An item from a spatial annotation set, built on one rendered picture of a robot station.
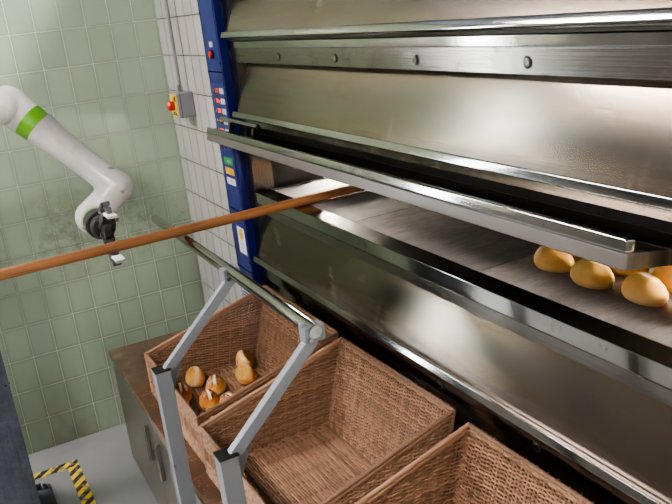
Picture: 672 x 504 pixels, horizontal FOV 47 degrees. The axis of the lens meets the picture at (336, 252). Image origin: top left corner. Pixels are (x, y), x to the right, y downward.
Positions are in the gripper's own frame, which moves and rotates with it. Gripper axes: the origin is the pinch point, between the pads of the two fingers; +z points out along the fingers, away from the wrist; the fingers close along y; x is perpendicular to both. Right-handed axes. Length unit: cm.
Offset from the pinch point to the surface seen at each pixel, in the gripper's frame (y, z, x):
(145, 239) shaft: 0.1, 7.7, -6.6
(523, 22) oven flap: -53, 123, -49
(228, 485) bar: 30, 93, 5
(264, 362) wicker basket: 60, -13, -45
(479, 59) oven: -46, 105, -54
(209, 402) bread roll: 57, 8, -17
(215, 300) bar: 10.0, 44.4, -13.2
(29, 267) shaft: 0.3, 8.2, 25.7
